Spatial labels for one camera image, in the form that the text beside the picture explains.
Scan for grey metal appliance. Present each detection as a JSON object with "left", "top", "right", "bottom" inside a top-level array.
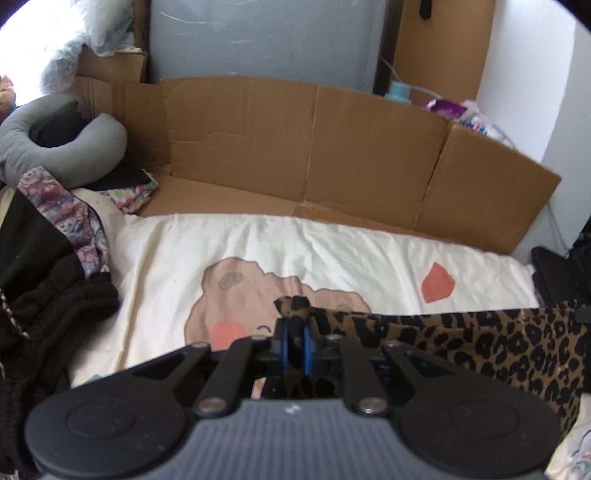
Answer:
[{"left": 147, "top": 0, "right": 389, "bottom": 95}]

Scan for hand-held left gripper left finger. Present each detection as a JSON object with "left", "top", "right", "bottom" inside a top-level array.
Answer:
[{"left": 124, "top": 318, "right": 293, "bottom": 416}]

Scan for printed cream bedsheet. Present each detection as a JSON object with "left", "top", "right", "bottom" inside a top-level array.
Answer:
[{"left": 0, "top": 187, "right": 591, "bottom": 480}]

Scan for upright cardboard panel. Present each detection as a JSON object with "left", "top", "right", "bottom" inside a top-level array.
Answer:
[{"left": 392, "top": 0, "right": 497, "bottom": 100}]

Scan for folded black garment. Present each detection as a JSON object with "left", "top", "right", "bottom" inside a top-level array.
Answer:
[{"left": 530, "top": 246, "right": 591, "bottom": 308}]

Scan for white cable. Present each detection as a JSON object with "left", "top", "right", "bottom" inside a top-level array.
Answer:
[{"left": 379, "top": 55, "right": 435, "bottom": 93}]

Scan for black knit garment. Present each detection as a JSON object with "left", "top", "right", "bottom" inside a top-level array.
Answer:
[{"left": 0, "top": 189, "right": 121, "bottom": 480}]

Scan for dark folded cloth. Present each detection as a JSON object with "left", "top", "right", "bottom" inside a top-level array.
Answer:
[{"left": 88, "top": 164, "right": 153, "bottom": 191}]

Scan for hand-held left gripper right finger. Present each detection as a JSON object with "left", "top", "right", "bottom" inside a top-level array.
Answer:
[{"left": 300, "top": 318, "right": 467, "bottom": 416}]

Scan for pink detergent bottle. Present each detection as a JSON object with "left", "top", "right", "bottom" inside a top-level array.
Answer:
[{"left": 457, "top": 99, "right": 502, "bottom": 137}]

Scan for leopard print pants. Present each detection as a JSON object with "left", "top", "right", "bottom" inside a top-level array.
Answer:
[{"left": 252, "top": 295, "right": 591, "bottom": 437}]

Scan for pastel patterned cloth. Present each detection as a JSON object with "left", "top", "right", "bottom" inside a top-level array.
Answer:
[{"left": 99, "top": 178, "right": 160, "bottom": 214}]

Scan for flattened cardboard sheet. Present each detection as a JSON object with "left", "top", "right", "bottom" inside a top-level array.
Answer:
[{"left": 74, "top": 76, "right": 563, "bottom": 256}]

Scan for black cloth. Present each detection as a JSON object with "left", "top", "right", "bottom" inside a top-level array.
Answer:
[{"left": 28, "top": 100, "right": 95, "bottom": 149}]

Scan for purple packet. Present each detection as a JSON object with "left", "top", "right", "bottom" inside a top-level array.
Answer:
[{"left": 422, "top": 97, "right": 467, "bottom": 118}]

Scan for grey neck pillow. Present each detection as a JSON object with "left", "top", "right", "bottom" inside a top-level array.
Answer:
[{"left": 0, "top": 95, "right": 127, "bottom": 185}]

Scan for teddy bear toy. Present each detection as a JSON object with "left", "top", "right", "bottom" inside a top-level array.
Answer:
[{"left": 0, "top": 74, "right": 17, "bottom": 112}]

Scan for white fluffy pillow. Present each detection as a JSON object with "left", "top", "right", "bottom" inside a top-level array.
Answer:
[{"left": 39, "top": 0, "right": 139, "bottom": 95}]

